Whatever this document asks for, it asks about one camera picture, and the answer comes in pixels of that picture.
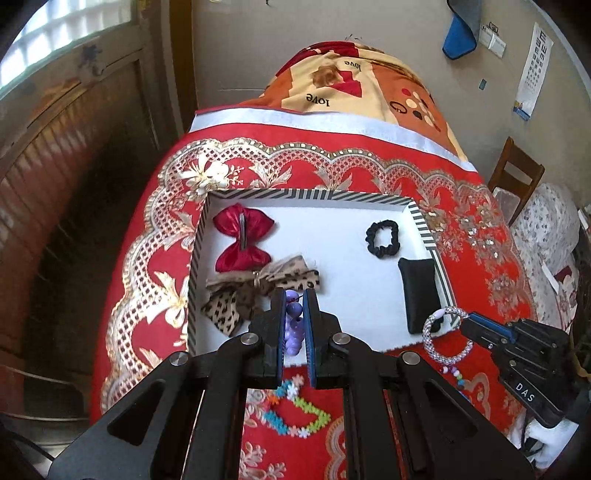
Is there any silver white woven bracelet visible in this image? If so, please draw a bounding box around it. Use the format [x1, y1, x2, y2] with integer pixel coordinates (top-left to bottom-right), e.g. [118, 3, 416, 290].
[421, 306, 476, 364]

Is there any striped white shallow box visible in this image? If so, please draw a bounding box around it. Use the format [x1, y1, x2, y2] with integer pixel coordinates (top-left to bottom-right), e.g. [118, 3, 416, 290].
[187, 189, 456, 355]

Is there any red satin bow clip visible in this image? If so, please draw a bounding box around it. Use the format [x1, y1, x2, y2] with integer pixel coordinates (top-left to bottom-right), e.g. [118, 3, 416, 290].
[212, 203, 274, 273]

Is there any black velvet jewelry pillow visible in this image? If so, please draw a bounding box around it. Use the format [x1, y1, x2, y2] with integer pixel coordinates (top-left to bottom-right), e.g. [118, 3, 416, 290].
[398, 258, 441, 335]

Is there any blue grey hanging cloth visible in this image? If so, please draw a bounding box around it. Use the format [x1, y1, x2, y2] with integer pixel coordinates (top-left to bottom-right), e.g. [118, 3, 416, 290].
[442, 0, 482, 60]

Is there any red gold embroidered bedspread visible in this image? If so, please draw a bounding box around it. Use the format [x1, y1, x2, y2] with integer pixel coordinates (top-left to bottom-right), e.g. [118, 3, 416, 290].
[89, 106, 539, 480]

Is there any orange cream love blanket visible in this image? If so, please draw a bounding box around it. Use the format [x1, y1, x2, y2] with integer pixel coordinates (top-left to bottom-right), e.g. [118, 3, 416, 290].
[242, 41, 468, 161]

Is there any colourful flower bead bracelet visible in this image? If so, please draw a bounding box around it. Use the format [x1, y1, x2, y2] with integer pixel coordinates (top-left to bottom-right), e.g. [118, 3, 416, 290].
[260, 374, 333, 439]

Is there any leopard print bow scrunchie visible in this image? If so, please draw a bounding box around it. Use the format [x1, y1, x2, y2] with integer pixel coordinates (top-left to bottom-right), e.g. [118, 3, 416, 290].
[200, 255, 321, 337]

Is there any white floral fabric pile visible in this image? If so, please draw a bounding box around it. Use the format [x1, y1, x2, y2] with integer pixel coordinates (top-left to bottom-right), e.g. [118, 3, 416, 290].
[510, 183, 580, 332]

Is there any brown wooden chair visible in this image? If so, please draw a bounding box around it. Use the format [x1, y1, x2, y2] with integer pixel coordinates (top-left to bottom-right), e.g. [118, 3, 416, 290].
[488, 137, 545, 226]

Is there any wooden slatted radiator cover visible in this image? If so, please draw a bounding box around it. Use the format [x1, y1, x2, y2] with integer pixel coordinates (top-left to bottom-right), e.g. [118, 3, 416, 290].
[0, 59, 158, 342]

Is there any black fabric scrunchie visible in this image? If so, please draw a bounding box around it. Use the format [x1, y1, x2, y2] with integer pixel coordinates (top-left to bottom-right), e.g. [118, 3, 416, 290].
[365, 220, 401, 259]

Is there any purple bead bracelet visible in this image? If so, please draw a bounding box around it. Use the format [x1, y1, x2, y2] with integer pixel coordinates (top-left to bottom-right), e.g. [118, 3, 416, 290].
[281, 289, 307, 357]

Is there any white wall switch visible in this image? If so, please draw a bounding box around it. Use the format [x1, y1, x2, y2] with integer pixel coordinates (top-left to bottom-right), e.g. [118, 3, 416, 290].
[479, 25, 507, 59]

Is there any white wall eye chart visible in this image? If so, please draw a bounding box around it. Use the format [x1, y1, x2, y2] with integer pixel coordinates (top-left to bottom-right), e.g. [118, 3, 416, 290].
[513, 23, 554, 121]

